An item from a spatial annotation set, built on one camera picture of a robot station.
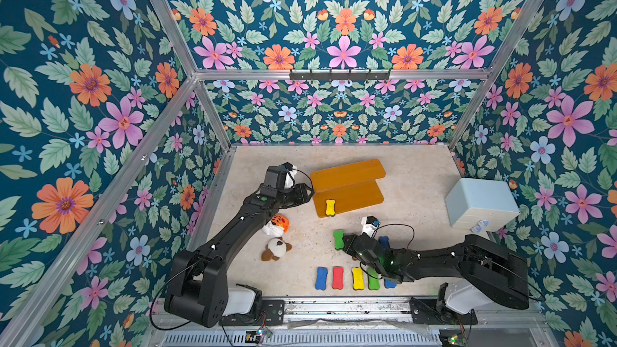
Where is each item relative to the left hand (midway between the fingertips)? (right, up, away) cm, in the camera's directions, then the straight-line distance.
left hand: (312, 190), depth 84 cm
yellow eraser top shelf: (+16, -28, -5) cm, 33 cm away
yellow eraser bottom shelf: (+7, -8, +12) cm, 16 cm away
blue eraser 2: (+26, -31, -5) cm, 41 cm away
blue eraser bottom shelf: (+27, -20, +4) cm, 33 cm away
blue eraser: (+3, -30, -4) cm, 30 cm away
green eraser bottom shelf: (+10, -19, 0) cm, 21 cm away
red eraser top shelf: (+9, -30, -2) cm, 32 cm away
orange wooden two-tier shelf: (+15, +1, +7) cm, 17 cm away
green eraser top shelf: (+21, -30, -6) cm, 37 cm away
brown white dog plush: (-13, -21, +1) cm, 25 cm away
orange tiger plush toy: (-13, -14, +4) cm, 20 cm away
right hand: (+10, -17, 0) cm, 20 cm away
